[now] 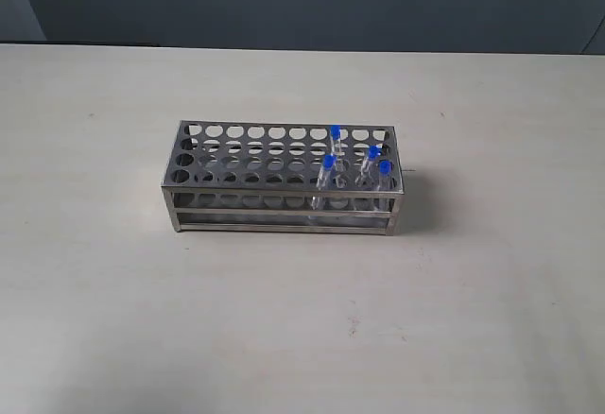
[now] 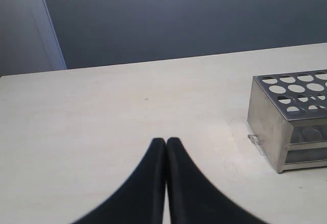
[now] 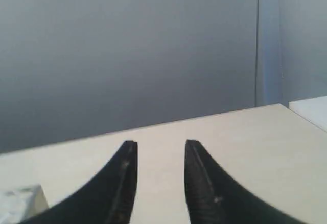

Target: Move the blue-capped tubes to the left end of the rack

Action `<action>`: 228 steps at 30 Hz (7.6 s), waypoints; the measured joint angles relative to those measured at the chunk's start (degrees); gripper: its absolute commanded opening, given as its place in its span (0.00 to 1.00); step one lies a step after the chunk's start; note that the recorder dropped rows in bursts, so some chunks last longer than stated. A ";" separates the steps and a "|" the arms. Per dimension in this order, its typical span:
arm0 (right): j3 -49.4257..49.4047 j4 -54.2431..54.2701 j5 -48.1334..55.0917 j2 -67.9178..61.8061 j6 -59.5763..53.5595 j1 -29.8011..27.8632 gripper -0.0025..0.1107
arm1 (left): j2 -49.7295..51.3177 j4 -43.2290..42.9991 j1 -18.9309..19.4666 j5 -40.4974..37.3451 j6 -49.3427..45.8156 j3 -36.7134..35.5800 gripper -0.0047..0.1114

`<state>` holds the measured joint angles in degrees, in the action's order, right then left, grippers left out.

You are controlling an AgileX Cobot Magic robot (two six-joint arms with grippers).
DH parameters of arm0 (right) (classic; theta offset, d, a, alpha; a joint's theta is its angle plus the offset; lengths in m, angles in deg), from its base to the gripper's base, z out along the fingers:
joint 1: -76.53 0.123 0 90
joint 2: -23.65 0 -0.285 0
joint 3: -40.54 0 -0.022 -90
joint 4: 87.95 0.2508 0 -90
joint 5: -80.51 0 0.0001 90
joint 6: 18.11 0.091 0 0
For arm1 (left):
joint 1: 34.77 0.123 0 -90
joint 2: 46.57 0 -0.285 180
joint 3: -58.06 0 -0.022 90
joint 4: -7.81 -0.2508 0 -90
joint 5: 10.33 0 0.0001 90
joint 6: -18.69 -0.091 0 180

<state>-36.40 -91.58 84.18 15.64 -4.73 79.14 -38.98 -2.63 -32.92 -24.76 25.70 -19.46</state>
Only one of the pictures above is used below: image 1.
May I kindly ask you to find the blue capped tube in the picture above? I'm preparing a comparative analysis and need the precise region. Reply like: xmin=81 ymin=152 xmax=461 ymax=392
xmin=330 ymin=125 xmax=342 ymax=159
xmin=311 ymin=154 xmax=336 ymax=210
xmin=377 ymin=160 xmax=391 ymax=212
xmin=355 ymin=145 xmax=381 ymax=187

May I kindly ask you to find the blue capped tube back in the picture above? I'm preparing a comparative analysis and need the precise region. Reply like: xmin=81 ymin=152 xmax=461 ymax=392
xmin=330 ymin=125 xmax=342 ymax=159

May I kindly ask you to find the stainless steel test tube rack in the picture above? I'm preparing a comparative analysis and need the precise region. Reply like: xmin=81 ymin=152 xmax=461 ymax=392
xmin=162 ymin=120 xmax=405 ymax=235

